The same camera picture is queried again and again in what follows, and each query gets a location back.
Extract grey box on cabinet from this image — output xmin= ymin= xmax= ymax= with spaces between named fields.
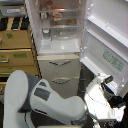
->
xmin=0 ymin=6 xmax=26 ymax=17

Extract wooden drawer cabinet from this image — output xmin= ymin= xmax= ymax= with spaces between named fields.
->
xmin=0 ymin=17 xmax=40 ymax=95

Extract white fridge bottom drawer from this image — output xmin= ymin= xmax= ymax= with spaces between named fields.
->
xmin=47 ymin=78 xmax=79 ymax=98

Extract white fridge interior shelves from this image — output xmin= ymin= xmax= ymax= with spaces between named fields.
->
xmin=25 ymin=0 xmax=86 ymax=55

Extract white refrigerator door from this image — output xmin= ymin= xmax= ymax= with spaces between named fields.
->
xmin=80 ymin=0 xmax=128 ymax=97

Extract white fridge middle drawer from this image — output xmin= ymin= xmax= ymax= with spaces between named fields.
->
xmin=37 ymin=54 xmax=80 ymax=78

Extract white fridge drawer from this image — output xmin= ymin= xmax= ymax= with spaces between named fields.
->
xmin=47 ymin=78 xmax=79 ymax=98
xmin=37 ymin=54 xmax=80 ymax=78

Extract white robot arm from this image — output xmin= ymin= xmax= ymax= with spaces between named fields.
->
xmin=3 ymin=70 xmax=86 ymax=128

